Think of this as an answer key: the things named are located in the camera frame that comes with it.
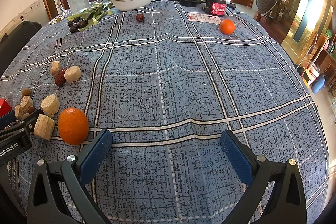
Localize beige square cake block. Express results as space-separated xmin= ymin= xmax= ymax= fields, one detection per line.
xmin=33 ymin=114 xmax=55 ymax=140

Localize red shallow box tray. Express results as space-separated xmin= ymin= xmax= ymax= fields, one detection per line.
xmin=0 ymin=99 xmax=12 ymax=117

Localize beige round cake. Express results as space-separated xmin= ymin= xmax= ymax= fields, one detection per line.
xmin=41 ymin=94 xmax=60 ymax=118

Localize brown round longan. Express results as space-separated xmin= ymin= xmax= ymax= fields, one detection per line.
xmin=21 ymin=88 xmax=32 ymax=98

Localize large orange mandarin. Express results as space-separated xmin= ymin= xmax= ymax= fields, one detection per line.
xmin=58 ymin=107 xmax=89 ymax=145

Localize red jujube between cakes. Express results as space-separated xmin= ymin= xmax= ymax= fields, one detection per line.
xmin=54 ymin=68 xmax=67 ymax=87

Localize beige cake left of jujube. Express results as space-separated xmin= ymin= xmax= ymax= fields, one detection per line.
xmin=50 ymin=60 xmax=61 ymax=77

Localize beige cake of jujube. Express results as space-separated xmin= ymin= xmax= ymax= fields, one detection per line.
xmin=50 ymin=60 xmax=61 ymax=77
xmin=64 ymin=65 xmax=81 ymax=84

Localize beige cake right of jujube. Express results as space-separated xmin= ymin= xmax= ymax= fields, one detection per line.
xmin=64 ymin=65 xmax=81 ymax=84

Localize black sofa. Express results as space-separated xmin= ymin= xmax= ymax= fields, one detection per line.
xmin=0 ymin=20 xmax=42 ymax=76

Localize blue plaid tablecloth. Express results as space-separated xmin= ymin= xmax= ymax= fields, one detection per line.
xmin=1 ymin=1 xmax=329 ymax=223

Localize green leafy vegetables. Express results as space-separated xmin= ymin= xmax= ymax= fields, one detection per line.
xmin=68 ymin=2 xmax=114 ymax=33

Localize white red paper card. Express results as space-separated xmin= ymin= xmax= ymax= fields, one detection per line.
xmin=188 ymin=12 xmax=221 ymax=24

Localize lone red jujube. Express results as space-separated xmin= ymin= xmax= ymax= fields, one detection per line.
xmin=136 ymin=14 xmax=145 ymax=22

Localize black red electric device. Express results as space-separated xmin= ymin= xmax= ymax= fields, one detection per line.
xmin=205 ymin=0 xmax=227 ymax=17

